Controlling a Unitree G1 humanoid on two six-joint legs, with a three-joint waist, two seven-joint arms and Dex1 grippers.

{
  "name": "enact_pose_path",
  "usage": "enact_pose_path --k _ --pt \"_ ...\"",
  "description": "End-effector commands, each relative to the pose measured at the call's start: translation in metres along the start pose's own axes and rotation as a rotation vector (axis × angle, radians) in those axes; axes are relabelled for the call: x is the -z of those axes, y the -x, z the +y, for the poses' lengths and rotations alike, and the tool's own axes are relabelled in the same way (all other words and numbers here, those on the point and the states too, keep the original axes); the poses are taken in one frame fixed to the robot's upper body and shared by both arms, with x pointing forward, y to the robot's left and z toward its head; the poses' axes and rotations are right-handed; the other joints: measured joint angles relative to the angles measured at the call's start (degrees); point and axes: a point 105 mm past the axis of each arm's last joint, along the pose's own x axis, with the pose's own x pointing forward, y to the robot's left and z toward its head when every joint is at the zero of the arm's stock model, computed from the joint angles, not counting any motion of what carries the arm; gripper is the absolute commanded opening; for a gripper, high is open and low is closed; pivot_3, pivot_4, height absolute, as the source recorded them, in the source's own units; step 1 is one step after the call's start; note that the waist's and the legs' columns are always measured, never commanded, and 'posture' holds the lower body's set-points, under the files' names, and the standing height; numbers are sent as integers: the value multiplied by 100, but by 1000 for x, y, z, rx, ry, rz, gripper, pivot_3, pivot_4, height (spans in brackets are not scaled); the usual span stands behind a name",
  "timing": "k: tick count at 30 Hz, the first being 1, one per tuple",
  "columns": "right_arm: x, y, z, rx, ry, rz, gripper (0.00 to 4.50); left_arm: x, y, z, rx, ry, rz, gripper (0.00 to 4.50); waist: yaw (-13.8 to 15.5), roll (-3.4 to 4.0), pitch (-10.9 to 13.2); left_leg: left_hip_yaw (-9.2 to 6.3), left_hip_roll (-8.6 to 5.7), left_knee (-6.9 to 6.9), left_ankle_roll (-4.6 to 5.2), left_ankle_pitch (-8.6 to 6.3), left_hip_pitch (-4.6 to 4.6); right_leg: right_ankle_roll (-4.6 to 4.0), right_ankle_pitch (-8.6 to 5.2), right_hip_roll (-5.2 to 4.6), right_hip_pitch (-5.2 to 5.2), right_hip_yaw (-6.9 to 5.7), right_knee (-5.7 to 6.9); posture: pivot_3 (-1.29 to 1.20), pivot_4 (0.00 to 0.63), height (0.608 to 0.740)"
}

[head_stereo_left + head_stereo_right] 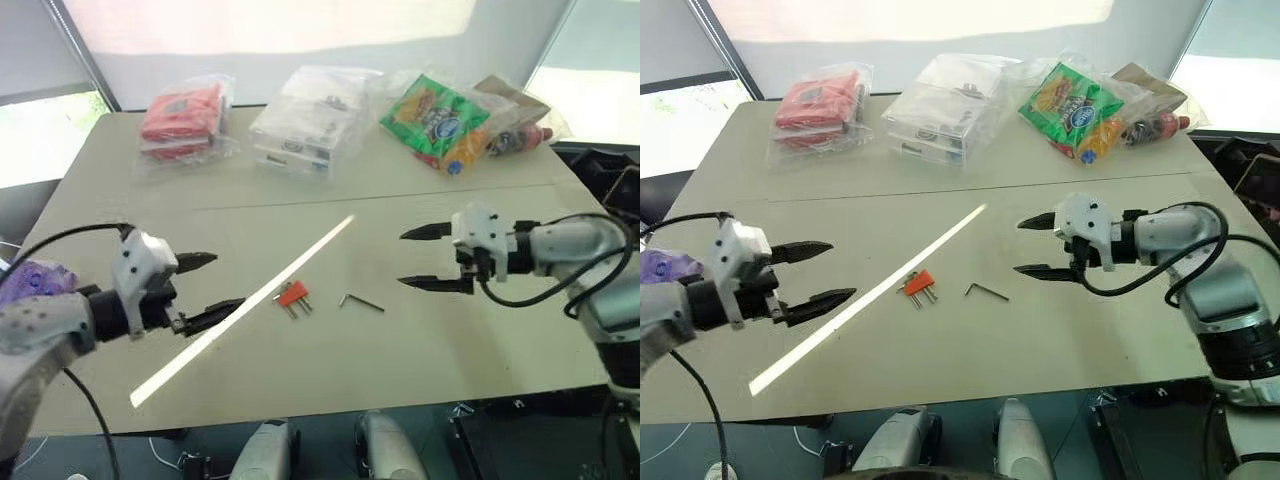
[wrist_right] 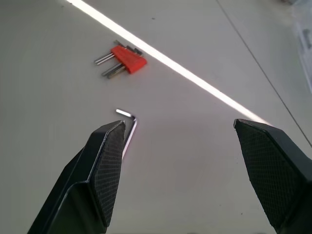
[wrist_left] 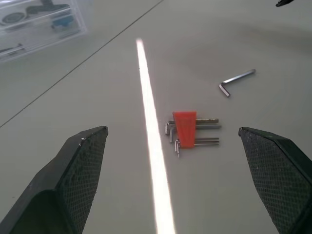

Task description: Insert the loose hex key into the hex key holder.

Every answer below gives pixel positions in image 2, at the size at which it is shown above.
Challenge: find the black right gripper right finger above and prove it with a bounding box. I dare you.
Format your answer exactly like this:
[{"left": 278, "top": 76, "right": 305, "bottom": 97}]
[{"left": 233, "top": 118, "right": 312, "bottom": 234}]

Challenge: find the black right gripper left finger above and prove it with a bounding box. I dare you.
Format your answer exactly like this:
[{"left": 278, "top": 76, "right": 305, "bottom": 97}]
[{"left": 27, "top": 120, "right": 126, "bottom": 234}]

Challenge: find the red hex key holder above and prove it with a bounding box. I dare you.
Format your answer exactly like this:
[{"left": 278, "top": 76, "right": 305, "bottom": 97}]
[{"left": 110, "top": 45, "right": 148, "bottom": 74}]

